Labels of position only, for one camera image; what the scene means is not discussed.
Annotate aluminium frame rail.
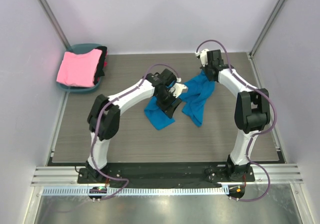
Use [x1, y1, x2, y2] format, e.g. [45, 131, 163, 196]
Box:
[31, 164, 304, 186]

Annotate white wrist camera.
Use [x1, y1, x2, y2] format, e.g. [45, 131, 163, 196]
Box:
[194, 49, 209, 67]
[169, 78, 188, 98]

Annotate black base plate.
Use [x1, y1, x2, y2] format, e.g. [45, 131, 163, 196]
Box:
[76, 162, 256, 190]

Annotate black and red folded clothes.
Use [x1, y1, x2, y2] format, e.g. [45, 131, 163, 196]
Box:
[93, 46, 108, 85]

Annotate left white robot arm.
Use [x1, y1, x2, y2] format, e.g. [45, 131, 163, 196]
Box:
[85, 69, 188, 182]

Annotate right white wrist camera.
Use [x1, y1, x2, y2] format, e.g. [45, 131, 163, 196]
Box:
[194, 49, 209, 67]

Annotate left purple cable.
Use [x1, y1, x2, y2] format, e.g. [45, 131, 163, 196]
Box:
[89, 64, 182, 201]

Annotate teal plastic basin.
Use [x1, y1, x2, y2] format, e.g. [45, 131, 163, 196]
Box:
[56, 43, 108, 93]

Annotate pink folded t shirt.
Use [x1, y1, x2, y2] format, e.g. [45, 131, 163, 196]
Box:
[56, 49, 102, 88]

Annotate blue t shirt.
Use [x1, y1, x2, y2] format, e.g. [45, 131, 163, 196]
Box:
[144, 71, 215, 130]

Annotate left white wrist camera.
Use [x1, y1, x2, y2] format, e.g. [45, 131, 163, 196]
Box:
[169, 78, 188, 98]

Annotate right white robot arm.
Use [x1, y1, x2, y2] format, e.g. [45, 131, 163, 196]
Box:
[200, 49, 271, 181]

